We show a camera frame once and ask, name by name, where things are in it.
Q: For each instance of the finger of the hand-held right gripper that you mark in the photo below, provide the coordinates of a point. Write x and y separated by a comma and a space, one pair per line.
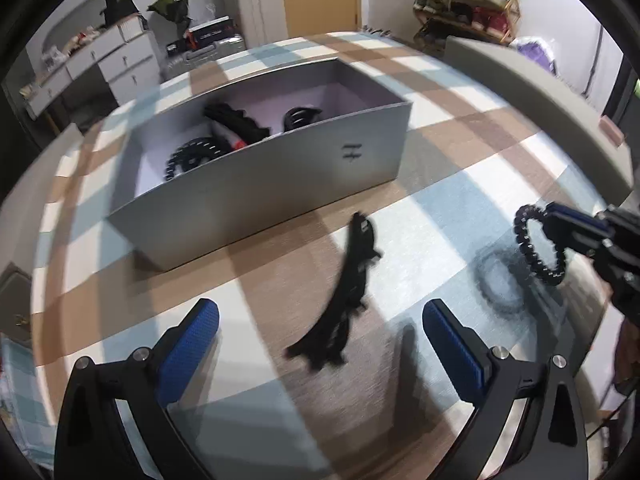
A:
575, 216
570, 240

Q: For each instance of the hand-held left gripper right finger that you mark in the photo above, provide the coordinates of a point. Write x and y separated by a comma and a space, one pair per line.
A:
455, 355

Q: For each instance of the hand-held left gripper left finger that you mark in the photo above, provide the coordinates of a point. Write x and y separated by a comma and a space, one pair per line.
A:
187, 355

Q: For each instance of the long black hair clip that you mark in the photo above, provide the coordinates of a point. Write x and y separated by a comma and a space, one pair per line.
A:
235, 120
350, 280

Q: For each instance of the silver cardboard box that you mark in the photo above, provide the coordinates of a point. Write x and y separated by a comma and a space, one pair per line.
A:
250, 195

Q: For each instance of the clear and red small ornament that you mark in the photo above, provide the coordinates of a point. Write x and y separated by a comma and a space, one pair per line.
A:
231, 139

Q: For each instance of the small pink object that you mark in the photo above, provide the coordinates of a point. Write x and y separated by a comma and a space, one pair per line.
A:
612, 130

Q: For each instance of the black pole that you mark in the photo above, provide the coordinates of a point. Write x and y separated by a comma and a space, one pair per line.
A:
595, 60

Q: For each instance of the purple bag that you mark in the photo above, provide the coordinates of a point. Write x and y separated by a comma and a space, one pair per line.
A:
537, 52

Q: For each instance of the blue checked cloth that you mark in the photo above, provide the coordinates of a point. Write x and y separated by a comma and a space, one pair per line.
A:
22, 400

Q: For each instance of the grey cabinet with knob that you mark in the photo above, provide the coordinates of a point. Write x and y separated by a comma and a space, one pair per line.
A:
15, 305

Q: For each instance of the wooden shoe rack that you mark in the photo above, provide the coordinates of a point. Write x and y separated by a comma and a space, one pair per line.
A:
514, 7

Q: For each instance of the black hair claw clip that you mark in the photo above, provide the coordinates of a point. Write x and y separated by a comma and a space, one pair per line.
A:
300, 112

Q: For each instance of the silver suitcase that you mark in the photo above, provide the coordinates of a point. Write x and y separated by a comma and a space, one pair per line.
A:
210, 55

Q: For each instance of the white drawer dresser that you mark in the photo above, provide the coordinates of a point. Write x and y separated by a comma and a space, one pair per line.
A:
120, 60

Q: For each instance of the small black box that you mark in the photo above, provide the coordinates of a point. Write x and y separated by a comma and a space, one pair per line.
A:
176, 47

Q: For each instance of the black and red box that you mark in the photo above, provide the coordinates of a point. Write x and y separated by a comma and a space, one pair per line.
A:
212, 30

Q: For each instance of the clutter of small toiletries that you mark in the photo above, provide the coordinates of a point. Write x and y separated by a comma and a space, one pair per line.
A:
70, 42

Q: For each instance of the green and black bag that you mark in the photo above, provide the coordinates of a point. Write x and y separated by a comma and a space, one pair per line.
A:
170, 7

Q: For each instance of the arched mirror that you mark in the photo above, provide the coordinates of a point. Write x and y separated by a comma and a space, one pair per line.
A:
65, 25

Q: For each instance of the white suitcase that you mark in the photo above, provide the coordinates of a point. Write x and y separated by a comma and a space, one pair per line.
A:
255, 7

